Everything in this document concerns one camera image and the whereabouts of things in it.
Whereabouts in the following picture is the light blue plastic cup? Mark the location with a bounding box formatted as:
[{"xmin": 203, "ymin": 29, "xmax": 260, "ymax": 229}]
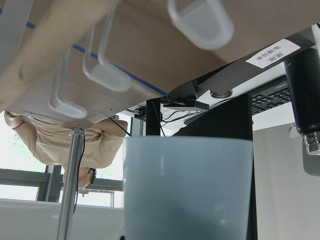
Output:
[{"xmin": 123, "ymin": 136, "xmax": 253, "ymax": 240}]

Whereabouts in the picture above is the person in beige shirt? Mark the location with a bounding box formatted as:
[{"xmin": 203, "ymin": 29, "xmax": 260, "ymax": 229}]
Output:
[{"xmin": 4, "ymin": 111, "xmax": 128, "ymax": 189}]

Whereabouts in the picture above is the brown paper table cover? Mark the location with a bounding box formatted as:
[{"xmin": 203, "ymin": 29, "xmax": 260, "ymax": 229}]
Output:
[{"xmin": 0, "ymin": 0, "xmax": 320, "ymax": 108}]

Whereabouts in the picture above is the black computer keyboard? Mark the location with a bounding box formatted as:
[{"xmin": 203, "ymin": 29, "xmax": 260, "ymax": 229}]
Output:
[{"xmin": 249, "ymin": 80, "xmax": 291, "ymax": 116}]

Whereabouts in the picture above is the white paper label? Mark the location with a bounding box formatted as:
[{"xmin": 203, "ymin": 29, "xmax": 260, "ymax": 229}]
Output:
[{"xmin": 245, "ymin": 38, "xmax": 301, "ymax": 69}]

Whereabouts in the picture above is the aluminium frame post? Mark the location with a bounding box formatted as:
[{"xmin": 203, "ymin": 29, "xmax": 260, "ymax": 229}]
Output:
[{"xmin": 57, "ymin": 127, "xmax": 86, "ymax": 240}]

